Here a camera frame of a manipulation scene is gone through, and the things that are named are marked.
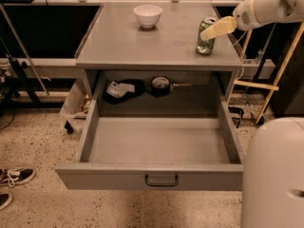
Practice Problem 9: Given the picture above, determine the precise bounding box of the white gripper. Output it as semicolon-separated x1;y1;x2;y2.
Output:
200;0;261;41

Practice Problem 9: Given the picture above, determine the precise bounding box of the green soda can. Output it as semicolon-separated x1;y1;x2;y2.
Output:
196;17;217;56

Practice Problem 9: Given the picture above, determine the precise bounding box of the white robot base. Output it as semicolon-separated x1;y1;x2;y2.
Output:
240;117;304;228

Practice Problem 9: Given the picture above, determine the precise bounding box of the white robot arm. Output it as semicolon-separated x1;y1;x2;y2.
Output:
199;0;304;41

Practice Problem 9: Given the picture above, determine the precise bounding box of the open grey top drawer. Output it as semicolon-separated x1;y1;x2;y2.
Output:
55;92;244;191

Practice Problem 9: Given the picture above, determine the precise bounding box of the white ceramic bowl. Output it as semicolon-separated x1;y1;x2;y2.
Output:
133;5;162;29

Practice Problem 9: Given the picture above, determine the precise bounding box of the grey metal cabinet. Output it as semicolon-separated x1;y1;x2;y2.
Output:
76;2;241;117

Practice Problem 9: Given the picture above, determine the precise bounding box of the black pouch with cards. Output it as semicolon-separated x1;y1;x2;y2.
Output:
103;79;145;105

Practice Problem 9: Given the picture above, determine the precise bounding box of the clear plastic bin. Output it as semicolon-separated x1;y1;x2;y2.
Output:
60;79;90;134

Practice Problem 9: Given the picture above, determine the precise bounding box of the black tripod stand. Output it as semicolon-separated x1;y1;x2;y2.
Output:
0;4;49;107

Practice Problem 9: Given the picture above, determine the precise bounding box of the black white sneaker upper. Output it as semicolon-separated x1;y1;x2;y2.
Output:
0;167;36;188

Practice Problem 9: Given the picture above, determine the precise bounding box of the black white sneaker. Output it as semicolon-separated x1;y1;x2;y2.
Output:
0;192;13;210
0;167;36;188

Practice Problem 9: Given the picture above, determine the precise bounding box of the black white sneaker lower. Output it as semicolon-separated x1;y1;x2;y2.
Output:
0;192;13;210

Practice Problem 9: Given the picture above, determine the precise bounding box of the black drawer handle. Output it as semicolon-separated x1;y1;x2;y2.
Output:
144;175;179;187

